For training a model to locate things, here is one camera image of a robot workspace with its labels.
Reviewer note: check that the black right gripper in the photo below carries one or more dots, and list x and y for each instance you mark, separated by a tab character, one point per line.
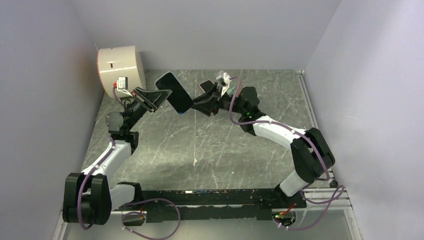
207	108

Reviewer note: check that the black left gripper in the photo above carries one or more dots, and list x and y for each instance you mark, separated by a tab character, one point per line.
153	99

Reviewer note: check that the blue phone black screen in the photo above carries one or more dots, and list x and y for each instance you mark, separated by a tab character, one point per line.
179	99

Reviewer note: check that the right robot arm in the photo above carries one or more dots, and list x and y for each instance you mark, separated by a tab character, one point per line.
311	154

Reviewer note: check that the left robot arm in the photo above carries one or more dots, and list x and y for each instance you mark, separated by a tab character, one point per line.
88	199

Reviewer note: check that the phone in pink case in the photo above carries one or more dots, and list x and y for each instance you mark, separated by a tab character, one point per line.
206	86

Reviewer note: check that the cream round cylinder box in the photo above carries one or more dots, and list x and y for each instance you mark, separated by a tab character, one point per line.
115	62

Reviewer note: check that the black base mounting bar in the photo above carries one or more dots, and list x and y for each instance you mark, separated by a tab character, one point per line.
261	204

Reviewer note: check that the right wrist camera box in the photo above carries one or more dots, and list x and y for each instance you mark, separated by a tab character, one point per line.
223	78

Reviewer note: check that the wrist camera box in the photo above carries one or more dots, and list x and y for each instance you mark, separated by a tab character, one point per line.
223	78
122	83

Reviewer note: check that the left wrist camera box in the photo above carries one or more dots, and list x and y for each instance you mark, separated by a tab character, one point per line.
122	83

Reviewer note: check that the aluminium frame rail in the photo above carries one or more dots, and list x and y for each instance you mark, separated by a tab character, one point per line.
324	199

